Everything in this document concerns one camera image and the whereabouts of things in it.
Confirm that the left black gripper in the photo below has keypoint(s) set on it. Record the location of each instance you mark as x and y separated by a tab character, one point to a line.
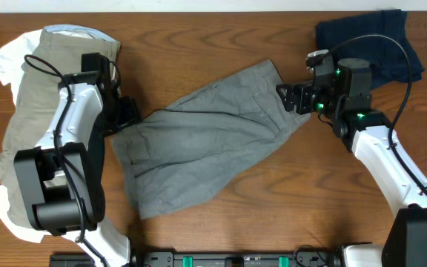
132	113

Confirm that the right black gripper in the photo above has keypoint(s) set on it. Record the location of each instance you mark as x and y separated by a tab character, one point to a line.
302	92

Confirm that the grey shorts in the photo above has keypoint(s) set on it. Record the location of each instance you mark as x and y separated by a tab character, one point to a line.
186	153

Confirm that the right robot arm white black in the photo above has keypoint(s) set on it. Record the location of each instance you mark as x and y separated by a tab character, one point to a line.
341	92

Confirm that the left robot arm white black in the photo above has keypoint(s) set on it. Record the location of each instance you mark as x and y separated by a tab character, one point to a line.
60	178

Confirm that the khaki shorts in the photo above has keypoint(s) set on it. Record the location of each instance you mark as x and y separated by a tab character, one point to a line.
37	100

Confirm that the light blue garment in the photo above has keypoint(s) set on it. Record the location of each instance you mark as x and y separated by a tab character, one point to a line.
78	31

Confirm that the navy blue folded garment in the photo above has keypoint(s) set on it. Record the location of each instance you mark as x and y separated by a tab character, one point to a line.
389	52

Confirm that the white garment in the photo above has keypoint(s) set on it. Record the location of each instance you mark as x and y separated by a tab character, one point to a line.
11	59

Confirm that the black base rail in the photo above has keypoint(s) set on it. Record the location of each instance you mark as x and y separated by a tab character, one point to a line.
301	258

